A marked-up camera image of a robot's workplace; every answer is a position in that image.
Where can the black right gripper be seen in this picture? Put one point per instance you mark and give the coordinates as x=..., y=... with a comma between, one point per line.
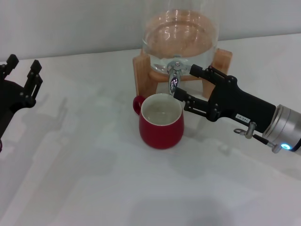
x=240, y=103

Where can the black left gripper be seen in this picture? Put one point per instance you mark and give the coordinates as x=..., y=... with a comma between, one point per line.
x=9, y=99

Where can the red ceramic cup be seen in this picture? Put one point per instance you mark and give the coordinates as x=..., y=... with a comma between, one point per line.
x=162, y=134

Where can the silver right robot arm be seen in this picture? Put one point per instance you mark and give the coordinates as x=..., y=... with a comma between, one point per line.
x=284, y=127

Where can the chrome faucet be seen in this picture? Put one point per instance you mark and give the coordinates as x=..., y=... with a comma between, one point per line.
x=174, y=78

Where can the glass dispenser jar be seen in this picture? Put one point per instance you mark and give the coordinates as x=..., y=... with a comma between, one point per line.
x=179, y=35

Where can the wooden dispenser stand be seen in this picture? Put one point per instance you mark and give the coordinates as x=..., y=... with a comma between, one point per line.
x=141, y=77

